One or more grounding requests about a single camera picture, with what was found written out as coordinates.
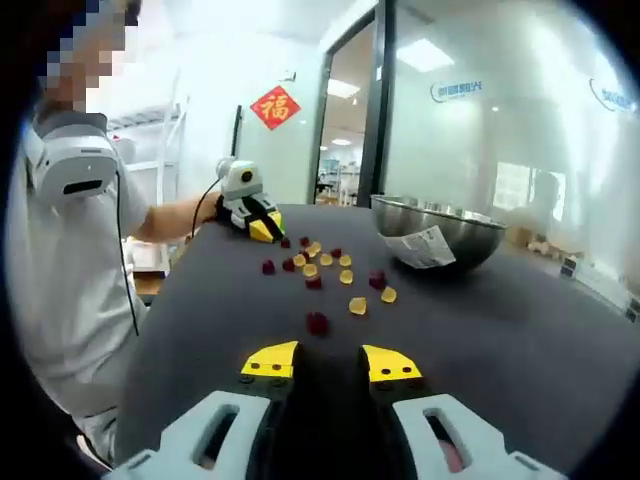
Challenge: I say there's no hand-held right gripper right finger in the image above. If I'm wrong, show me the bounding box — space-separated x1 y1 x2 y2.
349 343 569 480

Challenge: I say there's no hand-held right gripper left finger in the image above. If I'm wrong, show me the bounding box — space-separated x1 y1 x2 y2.
102 340 321 480

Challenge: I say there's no group of gummy candies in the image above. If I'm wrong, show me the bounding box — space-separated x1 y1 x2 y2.
260 234 399 337

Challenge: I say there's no steel bowl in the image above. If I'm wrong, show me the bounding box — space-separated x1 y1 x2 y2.
370 193 508 274

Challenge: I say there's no white metal shelf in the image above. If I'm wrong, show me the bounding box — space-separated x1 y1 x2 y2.
106 96 190 207

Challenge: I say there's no wooden side furniture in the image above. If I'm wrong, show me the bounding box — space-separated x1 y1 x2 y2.
125 237 172 304

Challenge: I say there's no ceiling light panel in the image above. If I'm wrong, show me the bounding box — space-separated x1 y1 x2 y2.
326 78 361 99
396 38 455 72

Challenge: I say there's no white paper label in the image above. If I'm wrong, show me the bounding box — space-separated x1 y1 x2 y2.
383 224 457 270

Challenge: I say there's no white chest-worn device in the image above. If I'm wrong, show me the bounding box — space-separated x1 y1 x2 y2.
23 112 124 202

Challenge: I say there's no person in white shirt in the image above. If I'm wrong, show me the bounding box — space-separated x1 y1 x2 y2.
4 99 151 466

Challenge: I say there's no cardboard box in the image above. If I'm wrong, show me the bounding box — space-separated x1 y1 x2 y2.
505 224 535 247

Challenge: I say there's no black door handle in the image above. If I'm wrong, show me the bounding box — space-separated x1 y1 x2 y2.
231 103 244 159

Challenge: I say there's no red diamond wall decoration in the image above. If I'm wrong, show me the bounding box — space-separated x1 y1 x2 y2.
249 84 303 132

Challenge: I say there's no black chest device cable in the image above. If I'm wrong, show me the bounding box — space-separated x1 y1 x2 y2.
114 168 141 337

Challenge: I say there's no black door frame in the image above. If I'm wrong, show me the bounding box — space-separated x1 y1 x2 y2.
308 0 397 207

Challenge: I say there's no blue glass wall sticker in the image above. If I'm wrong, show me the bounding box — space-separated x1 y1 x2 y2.
588 76 639 114
429 78 484 104

